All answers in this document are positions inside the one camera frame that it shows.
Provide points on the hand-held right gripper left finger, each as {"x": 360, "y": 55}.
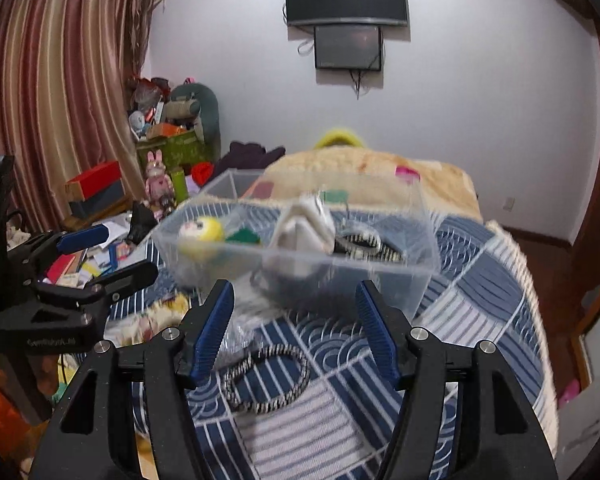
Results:
{"x": 214, "y": 327}

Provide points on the beige fuzzy blanket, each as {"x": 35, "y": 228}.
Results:
{"x": 375, "y": 170}

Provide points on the red and grey box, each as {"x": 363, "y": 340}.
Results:
{"x": 95, "y": 187}

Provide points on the pink rabbit figurine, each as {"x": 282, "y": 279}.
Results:
{"x": 158, "y": 180}

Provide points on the dark purple cloth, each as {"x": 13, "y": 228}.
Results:
{"x": 247, "y": 156}

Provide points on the black and white braided band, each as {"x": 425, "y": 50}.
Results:
{"x": 267, "y": 379}

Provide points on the yellow and white plush toy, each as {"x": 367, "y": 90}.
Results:
{"x": 200, "y": 234}

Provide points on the black and white striped band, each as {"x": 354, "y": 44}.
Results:
{"x": 362, "y": 242}

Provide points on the blue patterned quilt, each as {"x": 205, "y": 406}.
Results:
{"x": 340, "y": 370}

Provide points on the white folded cloth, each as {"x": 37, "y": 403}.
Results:
{"x": 304, "y": 227}

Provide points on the red cloth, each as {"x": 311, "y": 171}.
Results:
{"x": 202, "y": 172}

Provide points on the clear plastic bag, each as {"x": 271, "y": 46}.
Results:
{"x": 237, "y": 332}

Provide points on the small black wall monitor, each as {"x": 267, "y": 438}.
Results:
{"x": 348, "y": 47}

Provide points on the yellow plush object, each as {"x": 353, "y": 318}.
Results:
{"x": 341, "y": 137}

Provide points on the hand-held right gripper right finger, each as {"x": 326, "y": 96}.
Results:
{"x": 375, "y": 327}

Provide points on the pile of papers and cards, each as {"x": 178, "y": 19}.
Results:
{"x": 92, "y": 260}

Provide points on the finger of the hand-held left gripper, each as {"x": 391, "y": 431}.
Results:
{"x": 129, "y": 276}
{"x": 82, "y": 239}

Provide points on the green cloth piece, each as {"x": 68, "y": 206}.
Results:
{"x": 242, "y": 236}

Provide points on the green cardboard box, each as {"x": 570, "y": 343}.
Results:
{"x": 177, "y": 147}

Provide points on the striped red and gold curtain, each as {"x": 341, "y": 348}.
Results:
{"x": 54, "y": 95}

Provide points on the clear plastic storage box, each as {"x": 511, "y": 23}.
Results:
{"x": 300, "y": 240}

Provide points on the grey-green plush pillow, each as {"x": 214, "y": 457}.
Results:
{"x": 199, "y": 107}

